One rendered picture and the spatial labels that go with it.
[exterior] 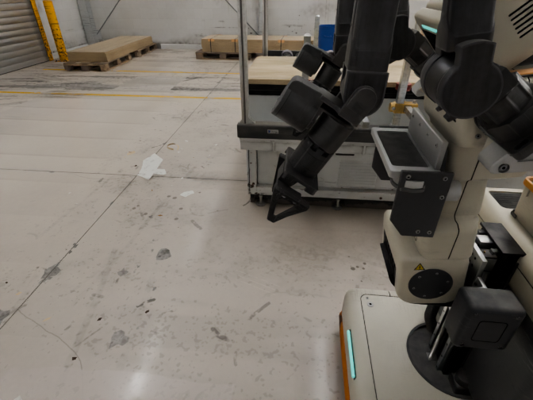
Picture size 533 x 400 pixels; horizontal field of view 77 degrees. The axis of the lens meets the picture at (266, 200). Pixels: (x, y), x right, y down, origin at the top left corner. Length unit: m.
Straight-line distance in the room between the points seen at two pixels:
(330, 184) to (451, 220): 1.56
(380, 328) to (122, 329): 1.15
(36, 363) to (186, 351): 0.63
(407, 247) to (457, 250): 0.11
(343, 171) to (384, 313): 1.15
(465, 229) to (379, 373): 0.62
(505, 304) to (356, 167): 1.55
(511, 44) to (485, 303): 0.54
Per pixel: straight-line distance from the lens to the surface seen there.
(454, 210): 0.88
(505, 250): 1.02
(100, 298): 1.99
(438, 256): 0.90
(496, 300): 0.95
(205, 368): 1.60
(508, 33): 0.72
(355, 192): 2.38
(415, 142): 0.88
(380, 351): 1.34
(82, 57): 7.66
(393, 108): 1.93
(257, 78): 2.06
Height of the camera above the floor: 1.35
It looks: 33 degrees down
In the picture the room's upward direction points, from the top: straight up
